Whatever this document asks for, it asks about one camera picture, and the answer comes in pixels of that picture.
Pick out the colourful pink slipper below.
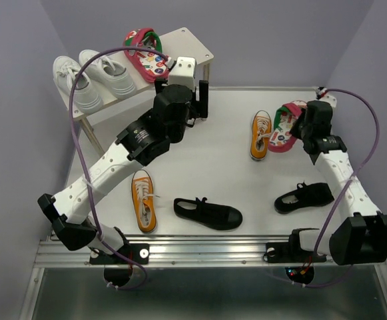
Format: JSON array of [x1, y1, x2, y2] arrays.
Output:
[[123, 28, 169, 83], [268, 100, 306, 153]]

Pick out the white sneaker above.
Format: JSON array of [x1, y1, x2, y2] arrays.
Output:
[[85, 55, 137, 99], [53, 56, 103, 114]]

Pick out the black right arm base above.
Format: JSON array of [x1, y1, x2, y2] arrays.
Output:
[[262, 228, 317, 287]]

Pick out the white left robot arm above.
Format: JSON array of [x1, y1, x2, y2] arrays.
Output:
[[37, 80, 208, 263]]

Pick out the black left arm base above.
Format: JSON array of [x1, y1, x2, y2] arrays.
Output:
[[89, 229, 150, 291]]

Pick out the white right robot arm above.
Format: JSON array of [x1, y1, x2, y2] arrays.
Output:
[[286, 100, 387, 265]]

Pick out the white wooden shoe shelf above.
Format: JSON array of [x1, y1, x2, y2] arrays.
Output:
[[73, 27, 214, 156]]

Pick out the orange sneaker near shelf side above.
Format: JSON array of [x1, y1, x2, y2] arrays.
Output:
[[250, 110, 272, 161]]

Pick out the black sneaker right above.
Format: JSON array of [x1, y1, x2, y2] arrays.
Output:
[[274, 182, 334, 215]]

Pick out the black sneaker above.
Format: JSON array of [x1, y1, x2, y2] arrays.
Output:
[[274, 182, 334, 215], [173, 197, 243, 231]]

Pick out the orange sneaker front left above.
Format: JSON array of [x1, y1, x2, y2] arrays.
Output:
[[131, 169, 157, 233]]

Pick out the black sneaker centre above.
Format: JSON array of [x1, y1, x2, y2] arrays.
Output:
[[173, 197, 243, 231]]

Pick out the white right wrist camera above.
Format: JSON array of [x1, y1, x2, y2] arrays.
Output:
[[316, 87, 337, 109]]

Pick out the aluminium mounting rail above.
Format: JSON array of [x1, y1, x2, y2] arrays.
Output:
[[33, 235, 288, 269]]

